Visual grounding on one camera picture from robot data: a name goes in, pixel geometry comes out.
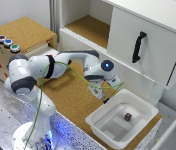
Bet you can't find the red button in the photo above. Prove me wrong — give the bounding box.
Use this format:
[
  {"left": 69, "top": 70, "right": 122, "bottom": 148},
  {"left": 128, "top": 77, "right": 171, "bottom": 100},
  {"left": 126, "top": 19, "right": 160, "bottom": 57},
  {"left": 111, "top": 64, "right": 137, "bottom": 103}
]
[{"left": 0, "top": 34, "right": 8, "bottom": 45}]

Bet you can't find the white plastic box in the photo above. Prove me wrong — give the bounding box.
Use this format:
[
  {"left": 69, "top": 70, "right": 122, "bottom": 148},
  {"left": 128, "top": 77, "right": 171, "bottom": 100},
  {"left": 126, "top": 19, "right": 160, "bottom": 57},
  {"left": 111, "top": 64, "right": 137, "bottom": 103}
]
[{"left": 84, "top": 88, "right": 160, "bottom": 150}]

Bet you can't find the white cabinet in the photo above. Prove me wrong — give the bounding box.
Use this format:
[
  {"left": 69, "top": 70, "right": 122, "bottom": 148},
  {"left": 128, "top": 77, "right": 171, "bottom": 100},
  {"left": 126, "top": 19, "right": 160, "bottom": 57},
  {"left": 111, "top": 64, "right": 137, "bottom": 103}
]
[{"left": 58, "top": 0, "right": 176, "bottom": 105}]

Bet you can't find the wooden drawer box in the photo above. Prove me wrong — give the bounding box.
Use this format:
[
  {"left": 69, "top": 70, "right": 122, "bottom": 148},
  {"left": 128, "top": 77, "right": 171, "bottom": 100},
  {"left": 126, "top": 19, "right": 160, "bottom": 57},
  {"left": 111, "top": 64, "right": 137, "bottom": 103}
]
[{"left": 0, "top": 16, "right": 59, "bottom": 83}]

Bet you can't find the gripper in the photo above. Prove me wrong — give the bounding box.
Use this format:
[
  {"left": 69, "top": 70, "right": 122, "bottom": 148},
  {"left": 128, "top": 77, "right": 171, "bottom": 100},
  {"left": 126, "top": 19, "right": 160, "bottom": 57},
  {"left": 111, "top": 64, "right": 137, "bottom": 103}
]
[{"left": 94, "top": 75, "right": 122, "bottom": 95}]

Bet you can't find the white sliding door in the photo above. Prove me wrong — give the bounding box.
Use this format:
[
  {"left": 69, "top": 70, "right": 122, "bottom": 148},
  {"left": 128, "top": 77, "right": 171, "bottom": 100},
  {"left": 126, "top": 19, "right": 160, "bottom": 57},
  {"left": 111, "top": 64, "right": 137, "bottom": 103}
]
[{"left": 106, "top": 5, "right": 176, "bottom": 89}]

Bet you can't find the black door handle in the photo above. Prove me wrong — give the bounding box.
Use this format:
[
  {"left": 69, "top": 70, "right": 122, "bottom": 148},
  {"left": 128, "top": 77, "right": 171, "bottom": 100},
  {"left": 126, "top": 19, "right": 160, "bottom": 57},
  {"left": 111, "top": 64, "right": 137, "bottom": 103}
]
[{"left": 131, "top": 31, "right": 148, "bottom": 64}]

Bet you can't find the purple block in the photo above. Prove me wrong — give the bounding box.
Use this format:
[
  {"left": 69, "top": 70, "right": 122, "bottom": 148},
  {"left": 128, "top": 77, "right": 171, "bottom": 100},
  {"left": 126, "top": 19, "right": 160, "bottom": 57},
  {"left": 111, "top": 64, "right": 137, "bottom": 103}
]
[{"left": 123, "top": 112, "right": 133, "bottom": 122}]

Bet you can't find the green cable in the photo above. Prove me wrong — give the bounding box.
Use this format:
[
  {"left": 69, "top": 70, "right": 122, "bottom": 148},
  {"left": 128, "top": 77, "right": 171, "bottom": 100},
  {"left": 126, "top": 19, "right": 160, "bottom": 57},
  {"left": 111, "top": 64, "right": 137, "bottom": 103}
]
[{"left": 22, "top": 59, "right": 126, "bottom": 150}]

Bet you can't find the blue button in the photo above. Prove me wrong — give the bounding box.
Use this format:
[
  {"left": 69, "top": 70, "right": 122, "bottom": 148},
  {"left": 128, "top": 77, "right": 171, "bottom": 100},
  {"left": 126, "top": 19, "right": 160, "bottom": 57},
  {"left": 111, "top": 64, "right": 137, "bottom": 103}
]
[{"left": 3, "top": 38, "right": 14, "bottom": 49}]

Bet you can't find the green button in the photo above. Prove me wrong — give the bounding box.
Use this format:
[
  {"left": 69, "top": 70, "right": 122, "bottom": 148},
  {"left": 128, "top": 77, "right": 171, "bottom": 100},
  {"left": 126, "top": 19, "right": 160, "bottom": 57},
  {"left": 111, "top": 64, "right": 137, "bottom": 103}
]
[{"left": 9, "top": 43, "right": 21, "bottom": 54}]

